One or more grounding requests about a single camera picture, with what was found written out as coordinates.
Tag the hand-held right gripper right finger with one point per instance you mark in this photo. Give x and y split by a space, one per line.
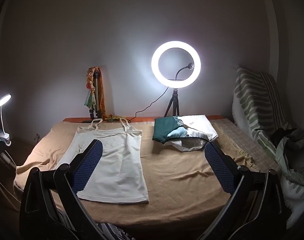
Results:
219 167

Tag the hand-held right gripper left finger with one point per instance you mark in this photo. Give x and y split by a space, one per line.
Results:
89 165

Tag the white camisole top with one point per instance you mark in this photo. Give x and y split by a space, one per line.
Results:
122 165

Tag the beige checked cloth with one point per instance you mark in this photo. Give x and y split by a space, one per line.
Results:
242 140

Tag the white folded garment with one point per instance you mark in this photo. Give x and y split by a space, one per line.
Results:
189 147

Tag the beige blanket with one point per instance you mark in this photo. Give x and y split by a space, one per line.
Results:
179 180

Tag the green white printed garment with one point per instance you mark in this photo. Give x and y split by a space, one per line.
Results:
164 127

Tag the striped clothing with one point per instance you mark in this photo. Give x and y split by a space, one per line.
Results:
109 232

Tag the orange patterned scarf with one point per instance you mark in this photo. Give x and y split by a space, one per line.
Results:
102 92

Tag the silver folded tripod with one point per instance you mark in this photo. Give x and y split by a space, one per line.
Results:
95 90

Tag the green white striped blanket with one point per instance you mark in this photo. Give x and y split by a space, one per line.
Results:
252 97

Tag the dark grey jacket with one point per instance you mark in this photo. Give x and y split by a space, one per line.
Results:
297 150

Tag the black gooseneck phone holder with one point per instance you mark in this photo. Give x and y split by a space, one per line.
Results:
180 70

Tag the white clip desk lamp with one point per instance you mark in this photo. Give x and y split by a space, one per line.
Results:
3 101

